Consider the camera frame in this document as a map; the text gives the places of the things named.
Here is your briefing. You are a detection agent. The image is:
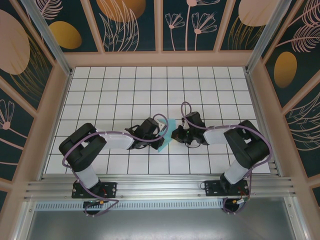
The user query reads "teal paper sheet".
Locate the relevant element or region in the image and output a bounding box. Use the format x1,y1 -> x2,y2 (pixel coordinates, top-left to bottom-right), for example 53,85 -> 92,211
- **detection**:
156,118 -> 177,154

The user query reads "grey metal panel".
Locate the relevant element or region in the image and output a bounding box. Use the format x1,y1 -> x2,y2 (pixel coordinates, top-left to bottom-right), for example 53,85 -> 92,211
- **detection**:
14,196 -> 307,240

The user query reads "purple cable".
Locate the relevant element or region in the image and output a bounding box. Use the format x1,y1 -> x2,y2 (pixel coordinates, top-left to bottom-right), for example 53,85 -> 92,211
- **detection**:
180,101 -> 273,216
61,113 -> 169,218

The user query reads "long aluminium rail beam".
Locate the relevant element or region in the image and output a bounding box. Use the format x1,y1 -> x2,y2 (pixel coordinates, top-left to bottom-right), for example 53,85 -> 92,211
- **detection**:
23,173 -> 298,201

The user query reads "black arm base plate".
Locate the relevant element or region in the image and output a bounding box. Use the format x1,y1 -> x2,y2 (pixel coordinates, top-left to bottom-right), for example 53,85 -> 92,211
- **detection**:
71,181 -> 118,200
204,179 -> 250,197

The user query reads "short aluminium rail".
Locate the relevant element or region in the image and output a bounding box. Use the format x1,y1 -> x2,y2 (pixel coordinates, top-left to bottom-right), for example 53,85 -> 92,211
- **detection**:
246,71 -> 285,177

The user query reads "slotted grey cable duct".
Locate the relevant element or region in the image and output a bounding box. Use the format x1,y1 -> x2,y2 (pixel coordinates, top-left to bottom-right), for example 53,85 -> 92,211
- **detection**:
34,199 -> 226,211

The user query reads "aluminium corner post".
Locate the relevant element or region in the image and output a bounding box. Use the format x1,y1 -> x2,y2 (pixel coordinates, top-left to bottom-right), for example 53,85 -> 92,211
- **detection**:
244,0 -> 292,75
19,0 -> 75,77

